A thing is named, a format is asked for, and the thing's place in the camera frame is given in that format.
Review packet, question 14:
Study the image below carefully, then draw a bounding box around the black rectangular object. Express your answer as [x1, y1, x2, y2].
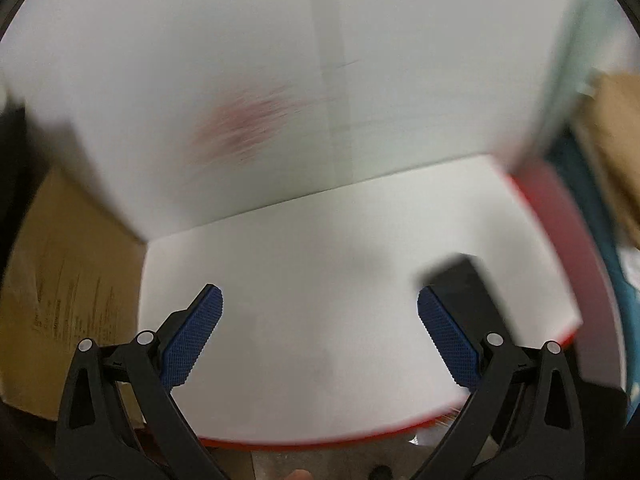
[420, 254, 508, 356]

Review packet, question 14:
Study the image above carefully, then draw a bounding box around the teal quilted bed sheet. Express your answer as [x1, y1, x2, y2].
[545, 130, 640, 311]

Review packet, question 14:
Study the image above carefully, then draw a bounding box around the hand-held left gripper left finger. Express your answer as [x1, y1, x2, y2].
[55, 284, 226, 480]

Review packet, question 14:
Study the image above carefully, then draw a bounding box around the white low table red edge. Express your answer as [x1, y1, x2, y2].
[140, 152, 627, 448]

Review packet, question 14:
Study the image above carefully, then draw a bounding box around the khaki folded garment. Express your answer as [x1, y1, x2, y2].
[575, 72, 640, 248]

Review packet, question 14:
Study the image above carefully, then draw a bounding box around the cardboard box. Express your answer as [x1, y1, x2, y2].
[0, 165, 151, 421]

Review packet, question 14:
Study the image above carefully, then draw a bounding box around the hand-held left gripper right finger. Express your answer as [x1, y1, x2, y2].
[417, 286, 586, 480]

